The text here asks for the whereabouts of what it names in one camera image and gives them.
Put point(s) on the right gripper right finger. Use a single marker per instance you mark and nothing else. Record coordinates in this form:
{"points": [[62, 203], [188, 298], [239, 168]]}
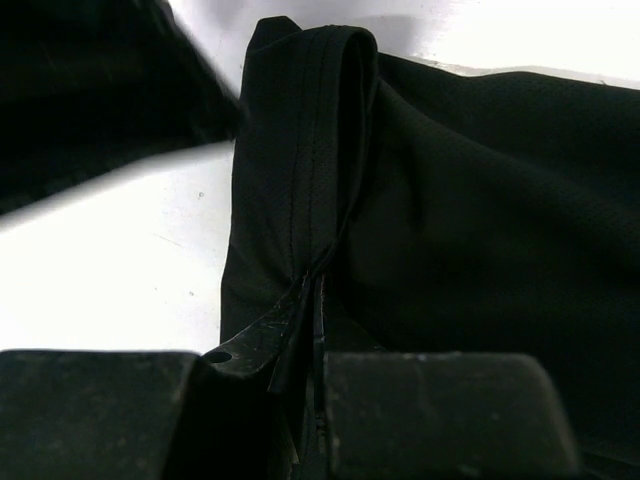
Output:
{"points": [[391, 415]]}

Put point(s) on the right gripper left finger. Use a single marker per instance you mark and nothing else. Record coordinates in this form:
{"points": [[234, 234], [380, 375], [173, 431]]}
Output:
{"points": [[236, 412]]}

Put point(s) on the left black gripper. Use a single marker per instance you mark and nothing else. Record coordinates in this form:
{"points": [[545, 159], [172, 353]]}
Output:
{"points": [[88, 87]]}

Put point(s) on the black t-shirt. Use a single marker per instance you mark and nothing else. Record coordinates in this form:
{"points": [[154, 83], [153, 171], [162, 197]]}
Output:
{"points": [[490, 213]]}

